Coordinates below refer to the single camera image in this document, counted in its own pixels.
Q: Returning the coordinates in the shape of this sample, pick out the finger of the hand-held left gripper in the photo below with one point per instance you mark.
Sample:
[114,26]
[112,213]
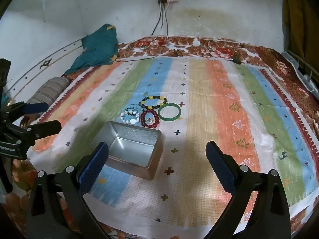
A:
[37,107]
[49,127]

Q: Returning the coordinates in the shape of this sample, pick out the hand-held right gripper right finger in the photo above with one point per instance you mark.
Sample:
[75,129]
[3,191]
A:
[219,166]

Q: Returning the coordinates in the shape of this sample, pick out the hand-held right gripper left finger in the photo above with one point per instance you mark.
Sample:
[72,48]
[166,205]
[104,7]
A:
[93,169]

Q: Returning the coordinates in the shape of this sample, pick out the clear tray of beads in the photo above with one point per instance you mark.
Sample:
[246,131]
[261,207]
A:
[134,151]

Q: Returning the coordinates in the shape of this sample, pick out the green jade bangle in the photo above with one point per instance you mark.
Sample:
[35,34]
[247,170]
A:
[159,112]

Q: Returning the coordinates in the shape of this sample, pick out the striped grey pillow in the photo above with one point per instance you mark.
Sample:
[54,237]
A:
[49,89]

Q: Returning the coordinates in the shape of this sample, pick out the colourful striped mat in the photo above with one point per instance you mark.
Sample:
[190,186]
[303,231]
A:
[219,104]

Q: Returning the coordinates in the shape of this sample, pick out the teal cloth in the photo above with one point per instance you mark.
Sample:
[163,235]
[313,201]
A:
[99,44]

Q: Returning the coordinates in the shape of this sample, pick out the small black device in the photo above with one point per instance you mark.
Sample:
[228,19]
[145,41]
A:
[236,60]

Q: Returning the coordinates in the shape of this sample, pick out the mustard hanging garment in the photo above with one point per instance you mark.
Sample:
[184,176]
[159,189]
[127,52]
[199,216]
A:
[299,17]

